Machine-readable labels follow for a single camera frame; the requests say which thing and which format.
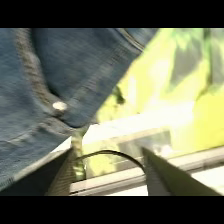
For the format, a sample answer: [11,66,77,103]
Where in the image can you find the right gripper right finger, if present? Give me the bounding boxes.
[141,146,222,196]

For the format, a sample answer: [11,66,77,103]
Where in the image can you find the dark blue jeans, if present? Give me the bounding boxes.
[0,27,160,192]

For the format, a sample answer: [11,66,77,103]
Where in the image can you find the silver frame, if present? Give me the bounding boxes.
[69,126,224,196]

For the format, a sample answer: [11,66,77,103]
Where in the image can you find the black cable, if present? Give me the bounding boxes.
[73,149,147,173]

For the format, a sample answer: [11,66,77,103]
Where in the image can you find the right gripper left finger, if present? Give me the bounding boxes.
[0,147,78,196]

